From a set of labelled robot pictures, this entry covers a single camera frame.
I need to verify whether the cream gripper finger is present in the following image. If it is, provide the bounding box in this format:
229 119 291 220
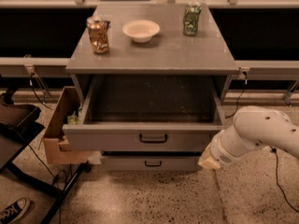
198 150 221 169

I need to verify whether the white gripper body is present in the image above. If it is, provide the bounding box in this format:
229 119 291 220
209 131 240 167

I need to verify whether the grey top drawer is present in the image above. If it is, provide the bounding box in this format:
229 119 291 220
64 75 223 152

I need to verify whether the grey drawer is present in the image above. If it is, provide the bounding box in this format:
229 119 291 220
101 156 201 172
64 75 223 152

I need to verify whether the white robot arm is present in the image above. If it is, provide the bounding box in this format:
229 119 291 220
198 106 299 169

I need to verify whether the grey bottom drawer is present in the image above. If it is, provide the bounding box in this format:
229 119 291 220
101 156 201 172

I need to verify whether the grey drawer cabinet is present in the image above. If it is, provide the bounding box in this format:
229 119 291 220
64 1 240 154

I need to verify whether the crushed green soda can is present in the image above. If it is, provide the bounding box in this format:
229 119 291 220
183 2 202 36

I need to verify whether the white bowl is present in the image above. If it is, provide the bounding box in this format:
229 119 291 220
122 20 160 43

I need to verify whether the green chip bag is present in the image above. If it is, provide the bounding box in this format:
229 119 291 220
67 111 78 125

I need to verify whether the cardboard box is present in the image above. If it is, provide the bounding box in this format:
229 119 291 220
43 87 91 164

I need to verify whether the crushed orange soda can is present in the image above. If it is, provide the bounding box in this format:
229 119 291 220
86 16 110 54

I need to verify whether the black rolling cart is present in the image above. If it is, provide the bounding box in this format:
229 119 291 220
0 91 93 224

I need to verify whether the black canvas sneaker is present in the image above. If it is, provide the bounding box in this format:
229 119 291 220
0 198 31 224

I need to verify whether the black floor cable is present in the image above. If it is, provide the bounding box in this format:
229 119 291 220
270 147 299 214

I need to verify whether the black top drawer handle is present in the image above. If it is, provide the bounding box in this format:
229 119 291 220
138 134 168 144

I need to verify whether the black hanging cable left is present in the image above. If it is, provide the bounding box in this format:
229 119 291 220
28 72 54 111

